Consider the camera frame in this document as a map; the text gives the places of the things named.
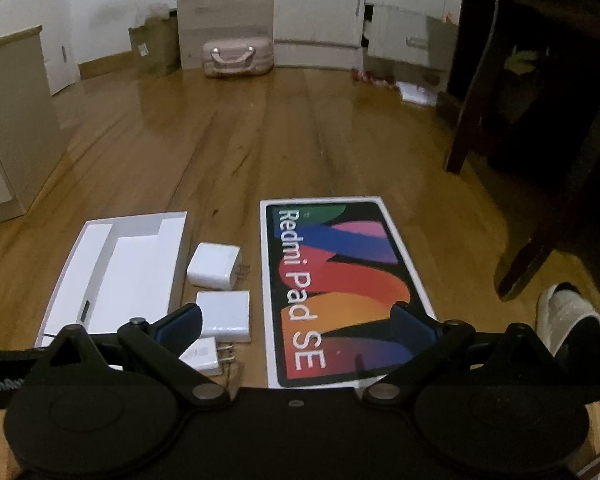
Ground colourful tablet box lid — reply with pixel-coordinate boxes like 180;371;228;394
259;196;439;390

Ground dark wooden table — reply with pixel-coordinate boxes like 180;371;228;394
444;0;600;303

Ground white cardboard box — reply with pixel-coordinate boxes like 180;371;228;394
34;211;189;350

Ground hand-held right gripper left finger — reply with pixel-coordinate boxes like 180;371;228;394
30;302;231;408

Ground red scraps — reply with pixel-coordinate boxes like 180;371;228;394
351;69;397;89

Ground white charger adapter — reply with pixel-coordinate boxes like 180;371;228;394
196;291;252;345
186;242;252;292
178;336;237;378

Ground low white drawer cabinet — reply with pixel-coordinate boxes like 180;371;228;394
0;25;76;231

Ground person's dark trouser leg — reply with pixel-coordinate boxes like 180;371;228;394
555;319;600;392

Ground white paper sheet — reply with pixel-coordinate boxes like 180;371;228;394
398;79;441;108

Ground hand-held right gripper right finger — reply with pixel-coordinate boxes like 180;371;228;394
362;302;561;408

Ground tall white cabinet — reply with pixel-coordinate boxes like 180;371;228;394
174;0;277;70

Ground white cupboard with open door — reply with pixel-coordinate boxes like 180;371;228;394
273;0;465;69

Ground person's white slipper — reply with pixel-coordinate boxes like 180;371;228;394
536;282;600;361

